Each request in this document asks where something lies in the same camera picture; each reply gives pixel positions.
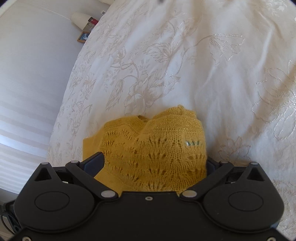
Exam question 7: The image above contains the yellow knit sweater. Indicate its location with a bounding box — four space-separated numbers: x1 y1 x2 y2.
83 105 207 194

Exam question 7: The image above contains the white floral bedspread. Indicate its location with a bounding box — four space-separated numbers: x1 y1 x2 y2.
48 1 295 239

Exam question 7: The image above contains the red bottle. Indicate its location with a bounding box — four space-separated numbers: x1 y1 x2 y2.
88 17 98 26

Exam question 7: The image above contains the left wooden photo frame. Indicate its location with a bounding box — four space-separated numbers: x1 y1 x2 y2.
77 32 90 43

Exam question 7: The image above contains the left white table lamp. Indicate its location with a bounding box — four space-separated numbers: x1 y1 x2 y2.
70 12 91 30

